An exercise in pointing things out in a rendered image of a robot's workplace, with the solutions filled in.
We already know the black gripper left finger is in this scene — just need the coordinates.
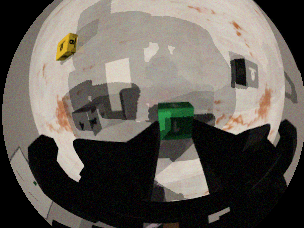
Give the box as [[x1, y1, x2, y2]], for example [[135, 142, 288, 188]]
[[72, 121, 160, 202]]

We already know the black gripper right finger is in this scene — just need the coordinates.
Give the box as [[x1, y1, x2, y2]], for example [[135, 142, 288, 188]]
[[191, 119, 271, 194]]

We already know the yellow block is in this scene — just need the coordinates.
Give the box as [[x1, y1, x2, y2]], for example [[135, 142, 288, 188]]
[[56, 33, 77, 61]]

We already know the green block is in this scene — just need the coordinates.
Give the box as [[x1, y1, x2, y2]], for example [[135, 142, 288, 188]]
[[159, 102, 193, 139]]

